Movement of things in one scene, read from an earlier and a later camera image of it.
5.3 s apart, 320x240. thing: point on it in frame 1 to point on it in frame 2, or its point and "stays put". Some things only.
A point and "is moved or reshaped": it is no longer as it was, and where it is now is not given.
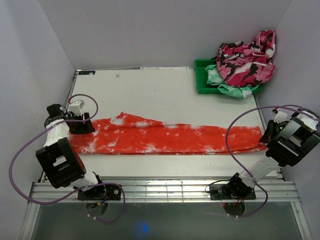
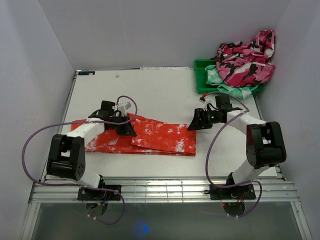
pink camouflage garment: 239,63 stays put
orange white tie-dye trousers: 124,134 is moved or reshaped
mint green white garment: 214,77 stays put
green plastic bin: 202,87 stays put
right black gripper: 269,133 to 196,124
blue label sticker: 86,73 stays put
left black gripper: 87,128 to 127,130
